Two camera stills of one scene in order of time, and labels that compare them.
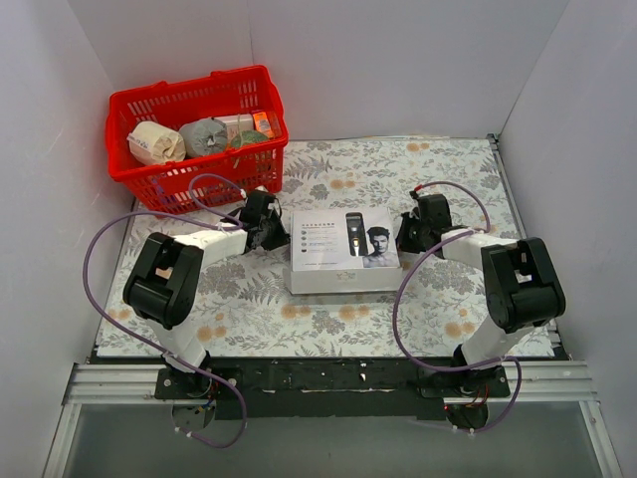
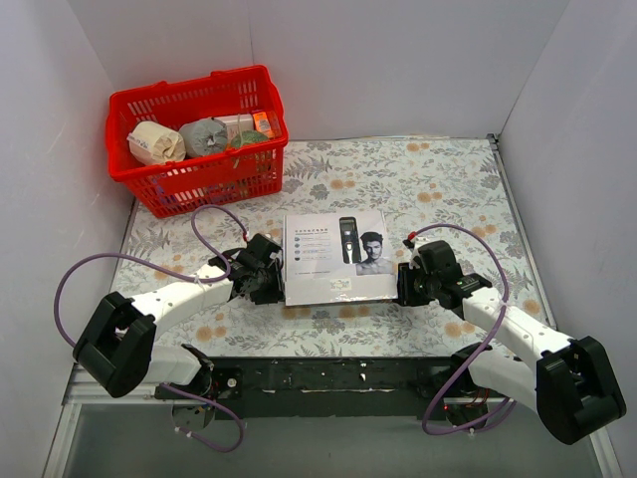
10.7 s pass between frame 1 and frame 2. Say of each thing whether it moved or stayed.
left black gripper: moved
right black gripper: moved
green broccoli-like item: stayed
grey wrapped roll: stayed
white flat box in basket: stayed
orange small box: stayed
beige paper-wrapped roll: stayed
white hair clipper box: moved
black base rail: stayed
